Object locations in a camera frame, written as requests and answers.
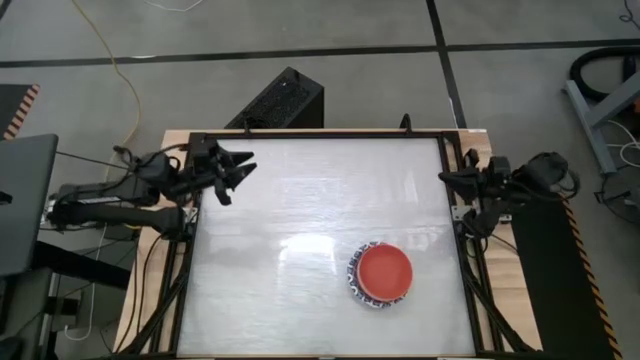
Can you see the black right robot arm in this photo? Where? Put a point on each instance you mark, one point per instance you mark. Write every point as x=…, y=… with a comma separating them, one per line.
x=547, y=172

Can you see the grey flat panel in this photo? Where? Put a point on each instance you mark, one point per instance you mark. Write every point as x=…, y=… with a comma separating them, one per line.
x=25, y=200

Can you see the grey metal stand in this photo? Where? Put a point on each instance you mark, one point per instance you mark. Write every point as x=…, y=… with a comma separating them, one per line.
x=595, y=122

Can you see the wooden base board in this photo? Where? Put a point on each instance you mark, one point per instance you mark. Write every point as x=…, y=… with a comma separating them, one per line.
x=502, y=270

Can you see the black round fan base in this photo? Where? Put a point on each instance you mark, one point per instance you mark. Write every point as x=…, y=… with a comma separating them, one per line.
x=625, y=200

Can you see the red plastic bowl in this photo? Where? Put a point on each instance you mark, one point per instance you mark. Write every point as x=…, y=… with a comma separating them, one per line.
x=385, y=272

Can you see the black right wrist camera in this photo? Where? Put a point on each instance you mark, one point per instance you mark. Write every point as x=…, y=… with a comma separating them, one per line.
x=473, y=159

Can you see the blue patterned paper bowl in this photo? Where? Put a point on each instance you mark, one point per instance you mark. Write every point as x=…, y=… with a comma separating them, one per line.
x=352, y=272

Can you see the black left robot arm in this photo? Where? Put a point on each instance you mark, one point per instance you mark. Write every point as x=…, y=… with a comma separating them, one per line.
x=120, y=215

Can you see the black hazard striped mat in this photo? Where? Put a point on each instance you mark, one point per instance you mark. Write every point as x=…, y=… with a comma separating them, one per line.
x=12, y=107
x=575, y=325

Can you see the black aluminium table frame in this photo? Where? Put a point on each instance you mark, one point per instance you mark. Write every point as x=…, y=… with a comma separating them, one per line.
x=325, y=134

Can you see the silver corner bracket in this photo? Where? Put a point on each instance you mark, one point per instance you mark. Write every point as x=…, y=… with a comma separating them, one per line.
x=459, y=212
x=191, y=215

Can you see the black side desk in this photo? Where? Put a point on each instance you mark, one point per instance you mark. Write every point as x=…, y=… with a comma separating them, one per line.
x=75, y=262

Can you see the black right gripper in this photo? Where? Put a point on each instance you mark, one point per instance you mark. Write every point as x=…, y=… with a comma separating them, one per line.
x=495, y=177

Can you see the black computer tower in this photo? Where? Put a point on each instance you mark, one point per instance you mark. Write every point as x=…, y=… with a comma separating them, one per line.
x=280, y=100

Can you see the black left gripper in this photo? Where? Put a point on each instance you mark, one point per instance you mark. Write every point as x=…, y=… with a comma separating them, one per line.
x=207, y=162

